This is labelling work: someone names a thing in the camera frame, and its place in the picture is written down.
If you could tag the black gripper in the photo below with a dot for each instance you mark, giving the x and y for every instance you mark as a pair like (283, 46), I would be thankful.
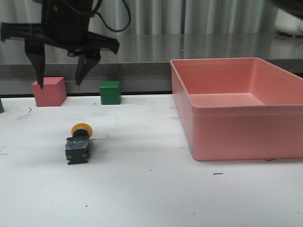
(64, 24)

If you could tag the yellow push button switch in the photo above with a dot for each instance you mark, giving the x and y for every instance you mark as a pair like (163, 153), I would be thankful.
(77, 147)

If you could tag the pink cube block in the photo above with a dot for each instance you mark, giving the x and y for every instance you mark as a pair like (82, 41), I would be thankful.
(53, 92)

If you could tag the green cube block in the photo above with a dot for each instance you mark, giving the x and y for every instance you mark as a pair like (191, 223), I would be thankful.
(110, 93)

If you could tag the green block at left edge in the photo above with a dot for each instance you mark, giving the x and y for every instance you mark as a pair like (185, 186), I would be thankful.
(1, 107)

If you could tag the grey counter shelf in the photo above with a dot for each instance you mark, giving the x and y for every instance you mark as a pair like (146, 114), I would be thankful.
(142, 63)

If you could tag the pink plastic bin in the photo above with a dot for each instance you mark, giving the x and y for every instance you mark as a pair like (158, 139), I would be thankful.
(238, 108)

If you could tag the white appliance in background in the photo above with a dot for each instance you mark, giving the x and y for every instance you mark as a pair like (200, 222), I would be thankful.
(288, 24)

